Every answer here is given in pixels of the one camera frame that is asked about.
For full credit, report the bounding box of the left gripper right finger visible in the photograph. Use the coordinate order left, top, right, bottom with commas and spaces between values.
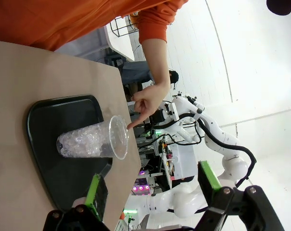
197, 160, 285, 231

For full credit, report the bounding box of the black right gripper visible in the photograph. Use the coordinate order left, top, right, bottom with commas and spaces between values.
150, 108, 172, 128

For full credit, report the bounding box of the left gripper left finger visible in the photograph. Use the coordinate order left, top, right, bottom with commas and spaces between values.
43, 173, 109, 231

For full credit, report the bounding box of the person's right forearm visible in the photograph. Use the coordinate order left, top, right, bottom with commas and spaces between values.
140, 38, 172, 87

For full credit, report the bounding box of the clear plastic iced cup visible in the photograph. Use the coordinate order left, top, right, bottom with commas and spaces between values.
56, 115, 130, 160

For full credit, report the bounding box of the glass drink dispenser jar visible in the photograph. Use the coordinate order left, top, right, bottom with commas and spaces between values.
129, 11, 140, 27

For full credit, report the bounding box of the person's right hand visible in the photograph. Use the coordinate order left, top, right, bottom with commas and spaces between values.
127, 80, 172, 130

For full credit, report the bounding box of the white equipment box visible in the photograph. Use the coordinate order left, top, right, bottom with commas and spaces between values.
171, 141, 197, 181

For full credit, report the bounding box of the person with black hair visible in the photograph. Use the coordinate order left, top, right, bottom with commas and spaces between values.
121, 60, 180, 102

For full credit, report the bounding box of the white side table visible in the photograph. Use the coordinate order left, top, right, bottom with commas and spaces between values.
104, 23, 136, 62

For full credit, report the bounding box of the black plastic tray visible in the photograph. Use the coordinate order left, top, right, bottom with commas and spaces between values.
27, 95, 113, 212

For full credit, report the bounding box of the person in orange hoodie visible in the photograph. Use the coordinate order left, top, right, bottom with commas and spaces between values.
0, 0, 188, 51

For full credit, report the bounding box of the black rounded object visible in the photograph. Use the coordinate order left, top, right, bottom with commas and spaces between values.
266, 0, 291, 16

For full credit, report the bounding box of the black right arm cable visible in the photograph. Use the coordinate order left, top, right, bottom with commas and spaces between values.
159, 113, 257, 188

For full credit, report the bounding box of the black wire dispenser stand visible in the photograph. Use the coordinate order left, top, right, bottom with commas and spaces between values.
110, 14, 139, 38

